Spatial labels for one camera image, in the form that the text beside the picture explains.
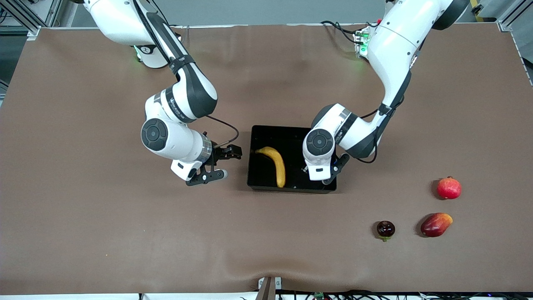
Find yellow banana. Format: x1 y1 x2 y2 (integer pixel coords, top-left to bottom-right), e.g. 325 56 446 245
255 146 286 188

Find black plastic box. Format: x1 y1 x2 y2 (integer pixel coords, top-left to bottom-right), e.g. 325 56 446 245
247 125 337 194

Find connector box with green light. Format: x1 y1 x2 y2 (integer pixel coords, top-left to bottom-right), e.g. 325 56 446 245
353 26 373 58

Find brown table mat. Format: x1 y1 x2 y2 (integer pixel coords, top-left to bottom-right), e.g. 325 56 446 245
0 23 533 294

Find dark purple mangosteen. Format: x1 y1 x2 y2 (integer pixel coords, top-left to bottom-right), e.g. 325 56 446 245
376 220 396 243

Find red yellow mango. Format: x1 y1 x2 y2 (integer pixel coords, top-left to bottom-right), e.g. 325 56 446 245
420 212 453 238

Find red pomegranate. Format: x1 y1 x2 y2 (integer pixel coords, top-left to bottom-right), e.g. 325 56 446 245
437 176 462 200

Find yellow black object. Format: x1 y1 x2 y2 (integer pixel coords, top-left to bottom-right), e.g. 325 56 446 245
470 0 486 22

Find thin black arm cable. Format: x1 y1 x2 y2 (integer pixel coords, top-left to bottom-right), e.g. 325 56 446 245
357 96 413 164
131 0 240 149

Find silver metal bracket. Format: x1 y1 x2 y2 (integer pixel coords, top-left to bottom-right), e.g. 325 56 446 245
257 276 283 300

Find black base cables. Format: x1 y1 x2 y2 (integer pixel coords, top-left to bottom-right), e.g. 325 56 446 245
320 20 367 45

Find aluminium frame profile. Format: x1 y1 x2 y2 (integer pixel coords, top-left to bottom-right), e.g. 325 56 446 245
0 0 63 40
498 0 533 32

